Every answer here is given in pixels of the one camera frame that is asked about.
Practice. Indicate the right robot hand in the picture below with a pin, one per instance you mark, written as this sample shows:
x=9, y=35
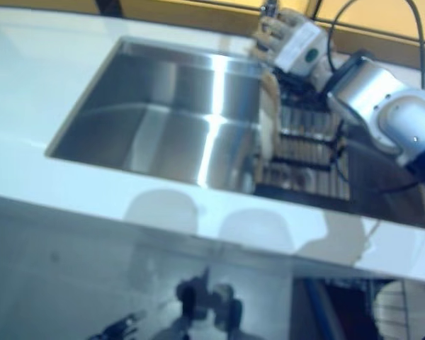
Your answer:
x=272, y=35

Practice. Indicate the black built-in dishwasher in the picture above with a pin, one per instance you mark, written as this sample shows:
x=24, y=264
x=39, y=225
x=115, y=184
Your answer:
x=343, y=311

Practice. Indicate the stainless steel sink basin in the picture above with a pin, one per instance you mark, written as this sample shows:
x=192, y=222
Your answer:
x=163, y=141

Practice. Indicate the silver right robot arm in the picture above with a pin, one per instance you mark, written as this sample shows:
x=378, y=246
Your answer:
x=375, y=95

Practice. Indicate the white cabinet door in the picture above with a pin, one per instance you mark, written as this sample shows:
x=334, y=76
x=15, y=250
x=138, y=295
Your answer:
x=56, y=265
x=262, y=301

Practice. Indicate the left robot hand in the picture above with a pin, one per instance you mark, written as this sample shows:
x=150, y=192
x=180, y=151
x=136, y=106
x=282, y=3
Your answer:
x=117, y=331

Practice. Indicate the black dish drying rack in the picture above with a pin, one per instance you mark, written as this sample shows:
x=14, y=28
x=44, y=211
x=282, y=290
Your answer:
x=304, y=141

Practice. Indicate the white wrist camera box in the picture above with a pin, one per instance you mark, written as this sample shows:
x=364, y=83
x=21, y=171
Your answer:
x=297, y=46

